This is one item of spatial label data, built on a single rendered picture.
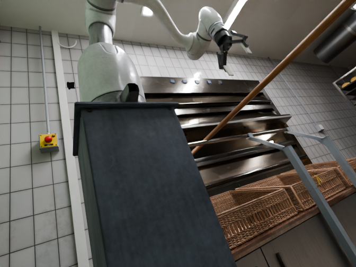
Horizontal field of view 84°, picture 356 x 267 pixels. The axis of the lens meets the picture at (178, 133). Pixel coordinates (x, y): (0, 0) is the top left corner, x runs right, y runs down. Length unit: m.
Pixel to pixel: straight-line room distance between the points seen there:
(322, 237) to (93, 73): 1.30
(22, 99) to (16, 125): 0.21
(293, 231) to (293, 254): 0.10
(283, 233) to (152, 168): 0.91
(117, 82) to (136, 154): 0.20
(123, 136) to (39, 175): 1.10
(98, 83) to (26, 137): 1.11
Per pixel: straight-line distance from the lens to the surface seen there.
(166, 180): 0.37
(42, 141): 1.46
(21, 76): 1.89
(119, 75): 0.52
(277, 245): 1.14
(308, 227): 1.34
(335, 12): 0.93
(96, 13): 1.12
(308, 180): 1.40
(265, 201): 1.24
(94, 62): 0.56
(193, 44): 1.25
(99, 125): 0.39
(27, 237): 1.38
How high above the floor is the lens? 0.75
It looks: 23 degrees up
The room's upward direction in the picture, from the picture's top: 21 degrees counter-clockwise
